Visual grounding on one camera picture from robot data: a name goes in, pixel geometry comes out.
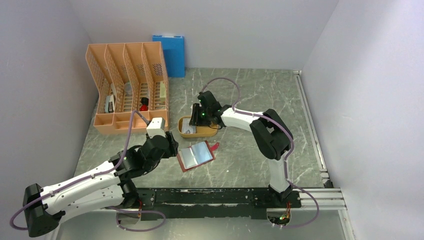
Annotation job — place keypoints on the blue plastic box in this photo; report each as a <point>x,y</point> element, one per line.
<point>173,47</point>

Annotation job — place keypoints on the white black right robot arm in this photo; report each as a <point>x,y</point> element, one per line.
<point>273,138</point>

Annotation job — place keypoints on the red leather card holder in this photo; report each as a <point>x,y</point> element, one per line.
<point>196,155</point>

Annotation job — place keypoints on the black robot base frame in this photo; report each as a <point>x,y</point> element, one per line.
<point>191,203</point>

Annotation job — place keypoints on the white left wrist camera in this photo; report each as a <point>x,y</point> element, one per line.
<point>156,127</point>

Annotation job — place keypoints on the credit cards stack in tray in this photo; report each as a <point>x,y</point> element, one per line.
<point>188,129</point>

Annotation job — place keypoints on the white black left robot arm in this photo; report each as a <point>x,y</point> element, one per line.
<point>108,185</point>

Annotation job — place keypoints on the yellow oval tray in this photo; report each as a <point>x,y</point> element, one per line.
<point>201,131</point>

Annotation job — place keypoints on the black red item in organizer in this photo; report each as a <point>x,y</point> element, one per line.
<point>144,104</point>

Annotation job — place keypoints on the white stapler in organizer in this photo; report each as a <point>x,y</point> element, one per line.
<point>109,105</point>

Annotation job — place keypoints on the beige eraser block in organizer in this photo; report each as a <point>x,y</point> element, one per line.
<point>162,91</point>

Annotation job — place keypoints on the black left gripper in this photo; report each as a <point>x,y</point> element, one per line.
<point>172,149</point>

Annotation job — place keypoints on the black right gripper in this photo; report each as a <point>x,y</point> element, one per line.
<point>194,120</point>

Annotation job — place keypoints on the orange plastic file organizer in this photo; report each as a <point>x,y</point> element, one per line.
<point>129,71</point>

